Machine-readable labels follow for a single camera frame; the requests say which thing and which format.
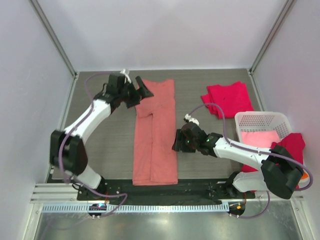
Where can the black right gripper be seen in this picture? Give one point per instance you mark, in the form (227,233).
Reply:
(180,135)

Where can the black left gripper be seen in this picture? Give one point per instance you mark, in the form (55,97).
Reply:
(135,101)

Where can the salmon pink t-shirt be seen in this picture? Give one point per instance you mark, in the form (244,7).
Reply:
(154,161)

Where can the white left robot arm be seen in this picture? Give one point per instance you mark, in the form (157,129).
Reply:
(67,146)

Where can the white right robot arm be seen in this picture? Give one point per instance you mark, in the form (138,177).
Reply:
(274,168)

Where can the folded magenta t-shirt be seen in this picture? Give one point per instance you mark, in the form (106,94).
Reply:
(232,99)

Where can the white plastic laundry basket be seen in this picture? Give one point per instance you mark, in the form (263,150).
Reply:
(257,121)

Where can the light pink shirt in basket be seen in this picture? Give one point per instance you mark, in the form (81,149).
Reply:
(260,139)

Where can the crimson shirt over basket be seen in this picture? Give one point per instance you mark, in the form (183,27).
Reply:
(294,144)

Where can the orange shirt in basket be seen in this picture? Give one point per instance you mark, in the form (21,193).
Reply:
(304,177)

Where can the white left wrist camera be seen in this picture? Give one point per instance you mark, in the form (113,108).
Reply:
(126,72)

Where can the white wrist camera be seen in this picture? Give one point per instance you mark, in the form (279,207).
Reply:
(126,72)
(189,119)

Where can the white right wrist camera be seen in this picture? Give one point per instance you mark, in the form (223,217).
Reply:
(189,119)

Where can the white slotted cable duct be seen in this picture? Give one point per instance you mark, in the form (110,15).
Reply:
(105,208)

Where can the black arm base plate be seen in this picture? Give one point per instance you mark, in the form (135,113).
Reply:
(187,192)

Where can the left aluminium frame post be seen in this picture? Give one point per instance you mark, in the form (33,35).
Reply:
(52,35)

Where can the aluminium frame post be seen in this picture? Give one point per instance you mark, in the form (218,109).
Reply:
(280,19)
(52,35)

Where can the right aluminium frame post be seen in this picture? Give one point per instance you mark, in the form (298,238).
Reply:
(280,19)

